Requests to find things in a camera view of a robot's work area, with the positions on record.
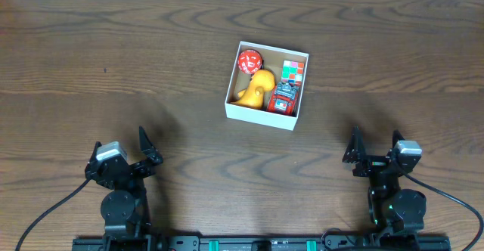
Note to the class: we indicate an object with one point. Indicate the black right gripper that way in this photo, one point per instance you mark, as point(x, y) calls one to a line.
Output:
point(376, 163)

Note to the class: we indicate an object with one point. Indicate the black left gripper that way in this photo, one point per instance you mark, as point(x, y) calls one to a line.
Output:
point(123, 166)

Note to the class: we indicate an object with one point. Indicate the red toy robot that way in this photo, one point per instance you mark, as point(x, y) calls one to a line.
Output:
point(283, 99)

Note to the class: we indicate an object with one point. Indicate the multicoloured puzzle cube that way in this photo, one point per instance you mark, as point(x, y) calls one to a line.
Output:
point(293, 72)

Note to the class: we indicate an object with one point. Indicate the white cardboard box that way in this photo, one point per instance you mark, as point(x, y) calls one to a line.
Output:
point(272, 59)

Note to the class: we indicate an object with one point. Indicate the orange dinosaur toy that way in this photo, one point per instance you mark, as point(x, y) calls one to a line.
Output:
point(262, 81)

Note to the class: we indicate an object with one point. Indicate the red number ball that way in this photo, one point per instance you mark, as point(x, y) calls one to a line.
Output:
point(249, 61)

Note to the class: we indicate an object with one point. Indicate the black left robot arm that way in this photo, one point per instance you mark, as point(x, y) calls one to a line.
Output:
point(125, 209)

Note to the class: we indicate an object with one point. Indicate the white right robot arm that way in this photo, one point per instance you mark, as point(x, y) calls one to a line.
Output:
point(398, 214)

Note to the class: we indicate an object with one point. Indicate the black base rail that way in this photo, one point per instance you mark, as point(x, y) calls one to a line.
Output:
point(330, 240)

